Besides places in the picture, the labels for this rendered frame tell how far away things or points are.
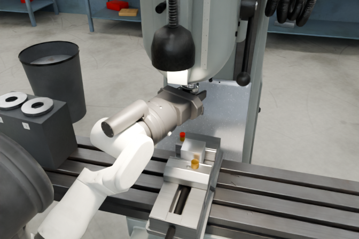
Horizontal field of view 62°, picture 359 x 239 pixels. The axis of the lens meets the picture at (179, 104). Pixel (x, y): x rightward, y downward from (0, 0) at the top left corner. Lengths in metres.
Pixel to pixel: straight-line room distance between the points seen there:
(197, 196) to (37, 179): 0.57
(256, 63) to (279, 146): 1.55
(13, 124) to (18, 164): 0.73
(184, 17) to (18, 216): 0.38
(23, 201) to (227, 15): 0.44
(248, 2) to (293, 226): 0.58
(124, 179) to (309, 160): 2.10
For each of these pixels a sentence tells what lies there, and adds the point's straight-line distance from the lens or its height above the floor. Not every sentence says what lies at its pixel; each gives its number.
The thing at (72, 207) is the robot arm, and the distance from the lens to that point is 0.57.
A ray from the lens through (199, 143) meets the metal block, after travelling 0.85.
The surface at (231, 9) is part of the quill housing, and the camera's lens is 0.58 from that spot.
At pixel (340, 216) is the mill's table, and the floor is 0.93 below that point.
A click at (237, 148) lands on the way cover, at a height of 0.89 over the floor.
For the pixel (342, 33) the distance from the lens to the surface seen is 4.55.
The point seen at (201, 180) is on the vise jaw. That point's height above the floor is 1.03.
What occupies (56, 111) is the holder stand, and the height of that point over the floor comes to 1.12.
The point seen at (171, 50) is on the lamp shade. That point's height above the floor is 1.45.
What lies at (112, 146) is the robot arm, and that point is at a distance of 0.58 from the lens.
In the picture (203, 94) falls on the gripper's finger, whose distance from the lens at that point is 0.74.
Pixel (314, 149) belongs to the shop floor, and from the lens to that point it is 2.65.
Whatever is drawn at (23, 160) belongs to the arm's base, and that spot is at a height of 1.45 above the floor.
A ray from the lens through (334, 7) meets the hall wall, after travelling 5.11.
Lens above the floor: 1.63
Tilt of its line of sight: 34 degrees down
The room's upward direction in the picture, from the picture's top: straight up
